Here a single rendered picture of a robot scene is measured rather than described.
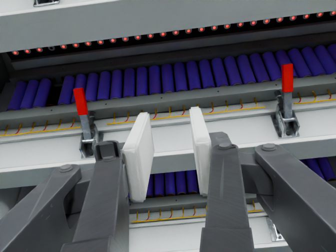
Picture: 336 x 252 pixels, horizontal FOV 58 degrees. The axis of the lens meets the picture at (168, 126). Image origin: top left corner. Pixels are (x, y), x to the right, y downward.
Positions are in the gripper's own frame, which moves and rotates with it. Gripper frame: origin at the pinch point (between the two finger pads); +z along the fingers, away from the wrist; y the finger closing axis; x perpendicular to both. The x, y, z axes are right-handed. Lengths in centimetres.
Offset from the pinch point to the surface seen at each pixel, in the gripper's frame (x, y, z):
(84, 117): -2.7, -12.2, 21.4
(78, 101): -0.4, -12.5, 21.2
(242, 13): 7.7, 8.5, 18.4
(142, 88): -0.9, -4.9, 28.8
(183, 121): -5.5, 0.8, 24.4
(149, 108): -3.5, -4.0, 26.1
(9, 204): -17.9, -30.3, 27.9
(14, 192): -16.9, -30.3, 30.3
